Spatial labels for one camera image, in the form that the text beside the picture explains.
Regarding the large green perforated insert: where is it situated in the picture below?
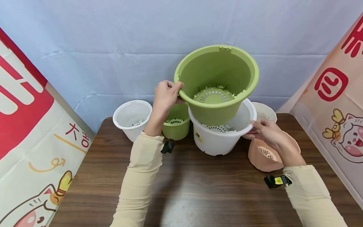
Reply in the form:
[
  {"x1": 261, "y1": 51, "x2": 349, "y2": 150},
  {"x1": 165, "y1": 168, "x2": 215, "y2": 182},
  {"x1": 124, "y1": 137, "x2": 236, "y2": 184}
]
[{"x1": 193, "y1": 83, "x2": 235, "y2": 104}]

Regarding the black wrist band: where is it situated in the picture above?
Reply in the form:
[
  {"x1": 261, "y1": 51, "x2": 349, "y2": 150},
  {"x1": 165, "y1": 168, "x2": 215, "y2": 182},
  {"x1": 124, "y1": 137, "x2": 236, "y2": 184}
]
[
  {"x1": 161, "y1": 141, "x2": 175, "y2": 154},
  {"x1": 264, "y1": 174, "x2": 293, "y2": 189}
]

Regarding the small white plastic flower pot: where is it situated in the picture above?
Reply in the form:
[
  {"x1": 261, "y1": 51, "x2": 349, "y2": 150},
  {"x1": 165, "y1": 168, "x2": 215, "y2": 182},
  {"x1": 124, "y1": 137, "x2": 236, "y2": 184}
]
[{"x1": 112, "y1": 100, "x2": 153, "y2": 143}]

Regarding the person's left forearm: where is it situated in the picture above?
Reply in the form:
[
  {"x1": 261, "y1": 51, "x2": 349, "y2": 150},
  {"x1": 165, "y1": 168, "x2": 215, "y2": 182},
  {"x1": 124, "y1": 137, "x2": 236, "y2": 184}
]
[{"x1": 110, "y1": 126, "x2": 165, "y2": 227}]

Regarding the person's right hand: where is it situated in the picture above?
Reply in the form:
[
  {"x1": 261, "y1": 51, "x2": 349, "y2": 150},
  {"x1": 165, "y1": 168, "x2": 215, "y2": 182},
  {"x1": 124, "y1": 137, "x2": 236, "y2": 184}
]
[{"x1": 245, "y1": 119, "x2": 305, "y2": 165}]

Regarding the large white perforated insert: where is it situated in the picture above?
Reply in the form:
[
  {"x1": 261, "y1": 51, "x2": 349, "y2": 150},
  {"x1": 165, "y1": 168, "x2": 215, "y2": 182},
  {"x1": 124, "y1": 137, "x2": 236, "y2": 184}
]
[{"x1": 202, "y1": 124, "x2": 234, "y2": 133}]

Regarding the small green plastic flower pot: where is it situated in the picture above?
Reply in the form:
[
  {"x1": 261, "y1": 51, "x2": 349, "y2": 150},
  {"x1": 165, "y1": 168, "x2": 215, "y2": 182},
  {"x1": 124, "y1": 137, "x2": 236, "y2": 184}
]
[{"x1": 162, "y1": 102, "x2": 191, "y2": 141}]

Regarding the large white plastic flower pot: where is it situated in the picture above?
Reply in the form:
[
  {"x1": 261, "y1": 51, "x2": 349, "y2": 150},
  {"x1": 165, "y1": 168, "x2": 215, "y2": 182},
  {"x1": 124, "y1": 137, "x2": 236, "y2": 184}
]
[{"x1": 188, "y1": 98, "x2": 258, "y2": 156}]

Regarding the cream scalloped plastic flower pot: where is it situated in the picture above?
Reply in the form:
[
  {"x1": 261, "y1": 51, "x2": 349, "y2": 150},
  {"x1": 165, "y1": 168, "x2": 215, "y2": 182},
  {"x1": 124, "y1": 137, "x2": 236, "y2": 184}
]
[{"x1": 251, "y1": 102, "x2": 278, "y2": 124}]

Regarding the large green plastic flower pot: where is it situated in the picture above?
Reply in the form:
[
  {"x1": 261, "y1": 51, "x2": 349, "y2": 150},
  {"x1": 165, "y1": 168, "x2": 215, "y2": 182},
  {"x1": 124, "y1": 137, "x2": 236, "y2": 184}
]
[{"x1": 174, "y1": 44, "x2": 260, "y2": 126}]

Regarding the person's left hand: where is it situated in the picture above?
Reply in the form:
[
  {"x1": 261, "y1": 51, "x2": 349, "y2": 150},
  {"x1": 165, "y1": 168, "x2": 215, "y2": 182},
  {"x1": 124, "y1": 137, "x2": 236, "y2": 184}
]
[{"x1": 145, "y1": 80, "x2": 186, "y2": 131}]

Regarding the person's right forearm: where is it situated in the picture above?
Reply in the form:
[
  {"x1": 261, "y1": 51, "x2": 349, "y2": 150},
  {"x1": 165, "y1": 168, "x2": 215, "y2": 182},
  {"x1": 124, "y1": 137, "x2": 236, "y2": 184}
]
[{"x1": 282, "y1": 159, "x2": 349, "y2": 227}]

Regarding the pink plastic flower pot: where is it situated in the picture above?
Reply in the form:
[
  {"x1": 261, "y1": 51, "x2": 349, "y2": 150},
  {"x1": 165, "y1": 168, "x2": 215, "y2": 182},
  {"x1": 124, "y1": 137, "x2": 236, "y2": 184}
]
[{"x1": 248, "y1": 131, "x2": 301, "y2": 172}]

